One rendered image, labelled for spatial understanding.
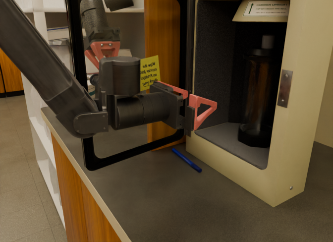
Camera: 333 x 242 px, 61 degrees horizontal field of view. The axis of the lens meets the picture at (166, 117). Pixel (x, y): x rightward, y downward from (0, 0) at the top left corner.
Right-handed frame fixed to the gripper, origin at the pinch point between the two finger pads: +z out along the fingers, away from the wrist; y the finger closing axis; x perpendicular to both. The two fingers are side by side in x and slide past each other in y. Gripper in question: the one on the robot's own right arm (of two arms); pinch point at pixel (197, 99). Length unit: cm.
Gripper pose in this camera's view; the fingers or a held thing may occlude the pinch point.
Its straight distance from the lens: 60.6
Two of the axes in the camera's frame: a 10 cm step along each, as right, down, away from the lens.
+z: 8.4, -1.7, 5.2
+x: -0.3, 9.4, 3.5
